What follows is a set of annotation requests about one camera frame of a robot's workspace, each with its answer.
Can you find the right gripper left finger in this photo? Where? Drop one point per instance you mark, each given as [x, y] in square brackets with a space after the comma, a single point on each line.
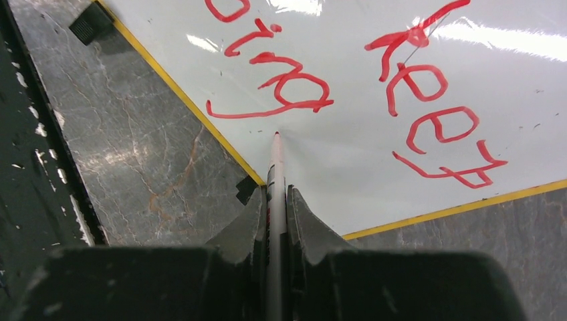
[233, 283]

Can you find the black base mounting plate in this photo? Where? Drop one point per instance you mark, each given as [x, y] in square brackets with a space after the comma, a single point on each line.
[44, 203]

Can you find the red whiteboard marker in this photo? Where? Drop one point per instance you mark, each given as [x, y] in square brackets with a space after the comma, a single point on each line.
[276, 233]

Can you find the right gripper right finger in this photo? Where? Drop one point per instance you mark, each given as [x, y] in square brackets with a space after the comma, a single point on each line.
[314, 293]

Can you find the yellow framed whiteboard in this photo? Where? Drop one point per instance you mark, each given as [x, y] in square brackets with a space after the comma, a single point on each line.
[389, 113]

